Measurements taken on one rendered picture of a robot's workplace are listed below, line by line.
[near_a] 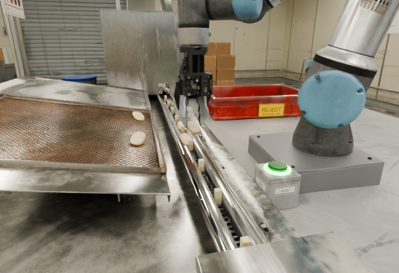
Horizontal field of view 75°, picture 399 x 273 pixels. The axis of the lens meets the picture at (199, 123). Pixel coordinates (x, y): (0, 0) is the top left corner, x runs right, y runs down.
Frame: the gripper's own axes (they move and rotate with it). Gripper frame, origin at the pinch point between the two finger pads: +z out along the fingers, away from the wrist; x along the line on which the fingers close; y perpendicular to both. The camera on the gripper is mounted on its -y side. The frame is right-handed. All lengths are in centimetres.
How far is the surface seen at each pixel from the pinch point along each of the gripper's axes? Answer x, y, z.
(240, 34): 298, -708, -40
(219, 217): -1.7, 30.4, 8.7
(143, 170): -14.2, 19.0, 3.6
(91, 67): -131, -707, 48
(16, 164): -36.5, 18.8, -0.3
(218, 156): 5.1, 8.0, 7.6
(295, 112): 56, -34, 10
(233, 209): 1.5, 28.9, 8.7
